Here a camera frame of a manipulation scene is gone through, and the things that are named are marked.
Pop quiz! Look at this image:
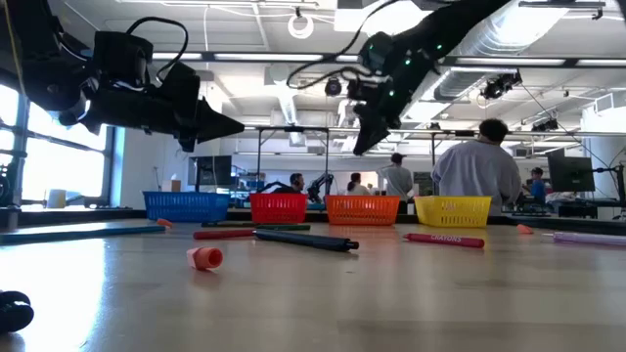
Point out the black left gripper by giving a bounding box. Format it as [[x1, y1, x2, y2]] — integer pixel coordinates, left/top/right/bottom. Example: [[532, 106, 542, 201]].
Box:
[[80, 61, 246, 154]]

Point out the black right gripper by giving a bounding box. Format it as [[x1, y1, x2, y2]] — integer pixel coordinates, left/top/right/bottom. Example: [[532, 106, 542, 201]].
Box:
[[351, 67, 417, 157]]

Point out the red marker pen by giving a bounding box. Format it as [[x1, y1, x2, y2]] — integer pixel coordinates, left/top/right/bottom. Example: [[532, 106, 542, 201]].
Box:
[[193, 229, 256, 242]]

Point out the orange marker cap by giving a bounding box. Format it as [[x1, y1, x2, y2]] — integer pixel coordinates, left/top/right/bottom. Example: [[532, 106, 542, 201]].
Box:
[[186, 246, 225, 272]]

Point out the dark red printed crayon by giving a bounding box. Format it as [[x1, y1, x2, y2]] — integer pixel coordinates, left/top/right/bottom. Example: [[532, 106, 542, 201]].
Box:
[[403, 232, 486, 249]]

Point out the teal marker pen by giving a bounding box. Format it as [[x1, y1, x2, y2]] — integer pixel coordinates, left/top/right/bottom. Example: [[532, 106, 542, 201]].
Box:
[[0, 225, 167, 246]]

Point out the purple pen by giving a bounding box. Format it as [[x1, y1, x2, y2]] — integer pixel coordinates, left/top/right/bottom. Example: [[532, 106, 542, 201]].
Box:
[[542, 230, 626, 247]]

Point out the black computer monitor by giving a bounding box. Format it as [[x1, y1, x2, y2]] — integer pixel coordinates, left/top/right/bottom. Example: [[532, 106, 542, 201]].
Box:
[[187, 154, 234, 188], [546, 149, 597, 194]]

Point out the person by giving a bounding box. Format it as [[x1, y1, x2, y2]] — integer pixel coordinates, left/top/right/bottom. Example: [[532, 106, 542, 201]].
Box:
[[377, 152, 416, 199], [521, 166, 550, 200], [429, 117, 523, 217], [286, 172, 308, 195], [345, 171, 372, 197]]

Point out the blue plastic bin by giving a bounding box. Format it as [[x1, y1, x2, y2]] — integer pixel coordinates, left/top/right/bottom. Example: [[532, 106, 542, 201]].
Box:
[[142, 191, 232, 224]]

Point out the orange plastic bin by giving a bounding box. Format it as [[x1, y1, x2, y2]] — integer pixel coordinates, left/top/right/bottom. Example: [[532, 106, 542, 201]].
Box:
[[324, 195, 402, 227]]

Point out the dark pencil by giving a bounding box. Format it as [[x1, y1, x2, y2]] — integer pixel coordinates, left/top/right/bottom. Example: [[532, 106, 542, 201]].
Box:
[[201, 221, 258, 229]]

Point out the linear ceiling light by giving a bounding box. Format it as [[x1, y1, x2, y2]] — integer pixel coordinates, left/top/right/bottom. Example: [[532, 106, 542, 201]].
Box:
[[146, 50, 626, 68]]

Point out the red plastic bin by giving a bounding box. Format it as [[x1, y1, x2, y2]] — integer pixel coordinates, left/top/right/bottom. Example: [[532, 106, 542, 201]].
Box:
[[248, 193, 309, 225]]

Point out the yellow plastic bin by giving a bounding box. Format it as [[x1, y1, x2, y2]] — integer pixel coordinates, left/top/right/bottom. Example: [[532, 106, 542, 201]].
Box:
[[414, 195, 493, 229]]

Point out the black pen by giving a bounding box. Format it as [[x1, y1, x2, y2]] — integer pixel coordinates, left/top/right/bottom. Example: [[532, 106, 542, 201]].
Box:
[[0, 290, 35, 335], [252, 229, 360, 254]]

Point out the black right camera cable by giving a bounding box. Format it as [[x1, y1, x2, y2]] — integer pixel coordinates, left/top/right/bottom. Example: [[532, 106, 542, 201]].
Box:
[[286, 0, 405, 92]]

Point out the black camera cable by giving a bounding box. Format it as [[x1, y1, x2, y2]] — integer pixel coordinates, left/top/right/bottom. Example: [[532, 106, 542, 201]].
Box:
[[125, 16, 190, 84], [286, 0, 405, 92]]

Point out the black left camera cable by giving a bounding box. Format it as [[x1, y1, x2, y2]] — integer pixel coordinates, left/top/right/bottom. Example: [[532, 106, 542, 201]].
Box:
[[125, 16, 190, 84]]

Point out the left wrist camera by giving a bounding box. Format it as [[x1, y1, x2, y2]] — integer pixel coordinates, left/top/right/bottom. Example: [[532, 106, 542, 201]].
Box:
[[92, 30, 155, 89]]

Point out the black ceiling camera cluster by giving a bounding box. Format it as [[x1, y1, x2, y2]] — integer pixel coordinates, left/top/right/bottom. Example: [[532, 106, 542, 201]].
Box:
[[480, 69, 523, 102]]

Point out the white cable coil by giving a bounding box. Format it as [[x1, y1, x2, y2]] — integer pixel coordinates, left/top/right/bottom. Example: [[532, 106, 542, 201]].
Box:
[[287, 7, 315, 40]]

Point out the silver ventilation duct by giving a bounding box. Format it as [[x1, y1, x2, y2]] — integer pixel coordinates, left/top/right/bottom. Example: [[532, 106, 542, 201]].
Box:
[[364, 0, 568, 123]]

